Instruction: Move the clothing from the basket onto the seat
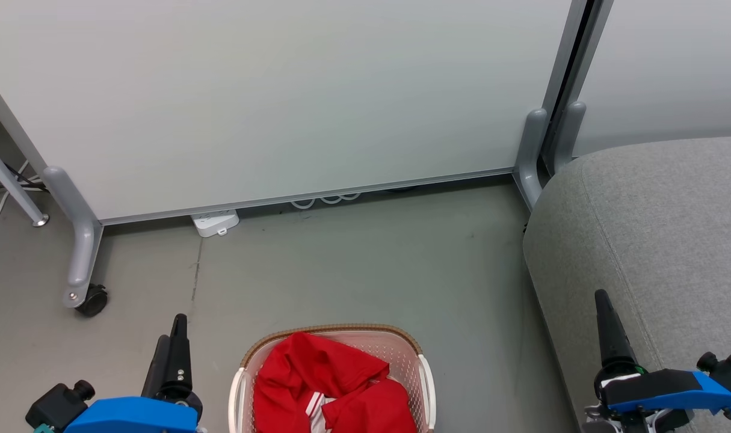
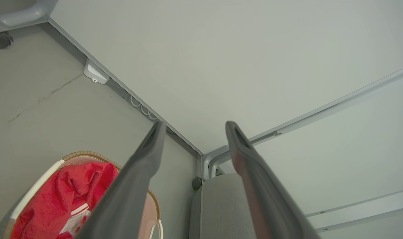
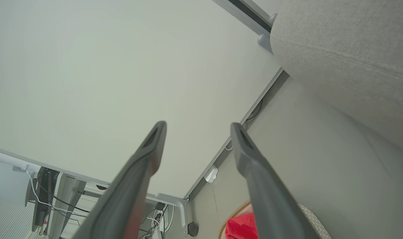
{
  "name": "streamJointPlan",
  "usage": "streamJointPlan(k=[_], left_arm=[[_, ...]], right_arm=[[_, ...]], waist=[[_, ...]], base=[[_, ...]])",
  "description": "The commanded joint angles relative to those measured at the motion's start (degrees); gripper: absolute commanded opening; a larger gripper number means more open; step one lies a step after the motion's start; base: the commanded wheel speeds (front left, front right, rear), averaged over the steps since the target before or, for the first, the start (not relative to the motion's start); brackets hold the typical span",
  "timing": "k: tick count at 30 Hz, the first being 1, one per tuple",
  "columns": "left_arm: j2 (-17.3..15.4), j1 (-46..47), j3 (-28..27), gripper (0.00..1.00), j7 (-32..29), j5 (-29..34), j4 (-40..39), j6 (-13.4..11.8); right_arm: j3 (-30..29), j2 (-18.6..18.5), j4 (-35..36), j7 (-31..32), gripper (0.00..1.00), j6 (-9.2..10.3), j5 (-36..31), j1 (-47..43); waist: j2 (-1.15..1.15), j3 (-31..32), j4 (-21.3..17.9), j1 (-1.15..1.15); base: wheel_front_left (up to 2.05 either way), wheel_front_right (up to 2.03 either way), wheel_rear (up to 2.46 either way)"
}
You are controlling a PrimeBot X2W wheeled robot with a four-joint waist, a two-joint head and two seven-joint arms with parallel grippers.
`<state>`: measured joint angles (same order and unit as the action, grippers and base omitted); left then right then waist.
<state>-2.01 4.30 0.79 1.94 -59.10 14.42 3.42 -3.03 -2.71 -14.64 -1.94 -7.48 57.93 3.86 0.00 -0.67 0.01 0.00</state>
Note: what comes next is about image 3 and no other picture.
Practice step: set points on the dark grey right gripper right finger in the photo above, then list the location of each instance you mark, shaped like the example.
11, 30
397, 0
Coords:
267, 199

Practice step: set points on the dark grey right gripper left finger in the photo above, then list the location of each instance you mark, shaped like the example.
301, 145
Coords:
128, 199

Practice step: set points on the red garment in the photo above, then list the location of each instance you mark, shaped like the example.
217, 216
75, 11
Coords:
239, 229

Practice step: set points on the grey fabric sofa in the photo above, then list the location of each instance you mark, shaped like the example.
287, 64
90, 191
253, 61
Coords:
337, 49

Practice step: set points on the black plug adapter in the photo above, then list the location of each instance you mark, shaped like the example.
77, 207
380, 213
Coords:
160, 205

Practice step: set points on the grey partition foot with caster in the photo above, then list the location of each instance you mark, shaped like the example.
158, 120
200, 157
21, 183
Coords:
174, 200

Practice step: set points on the cream perforated laundry basket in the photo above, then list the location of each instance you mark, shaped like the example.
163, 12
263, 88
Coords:
315, 222

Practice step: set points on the white desk leg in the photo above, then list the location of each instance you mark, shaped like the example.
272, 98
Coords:
67, 199

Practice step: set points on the white power strip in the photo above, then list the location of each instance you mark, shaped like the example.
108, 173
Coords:
210, 175

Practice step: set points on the black caster wheel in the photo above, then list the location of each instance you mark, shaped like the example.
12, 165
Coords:
192, 229

